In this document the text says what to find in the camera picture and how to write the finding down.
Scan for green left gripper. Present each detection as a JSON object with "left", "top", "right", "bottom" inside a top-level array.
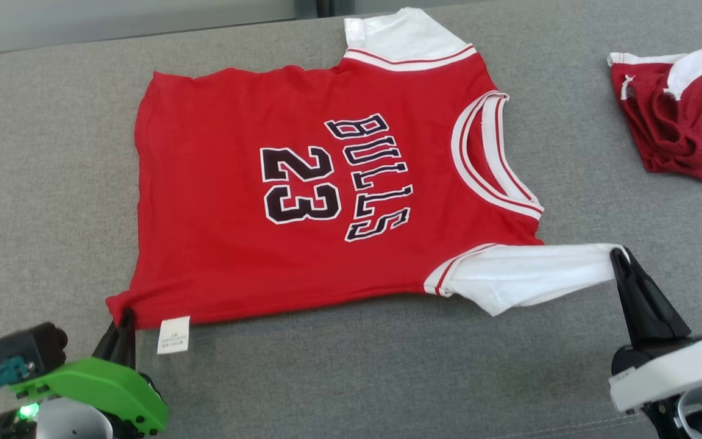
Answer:
[{"left": 9, "top": 310, "right": 169, "bottom": 437}]

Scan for grey partition frame post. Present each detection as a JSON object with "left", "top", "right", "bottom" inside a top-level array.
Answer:
[{"left": 295, "top": 0, "right": 358, "bottom": 18}]

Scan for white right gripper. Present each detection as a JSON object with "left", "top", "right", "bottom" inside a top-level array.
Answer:
[{"left": 608, "top": 246, "right": 702, "bottom": 414}]

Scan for red white basketball shorts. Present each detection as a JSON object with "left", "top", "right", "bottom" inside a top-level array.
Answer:
[{"left": 607, "top": 41, "right": 702, "bottom": 185}]

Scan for red Bulls 23 jersey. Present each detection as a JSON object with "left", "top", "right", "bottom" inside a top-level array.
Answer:
[{"left": 106, "top": 7, "right": 629, "bottom": 355}]

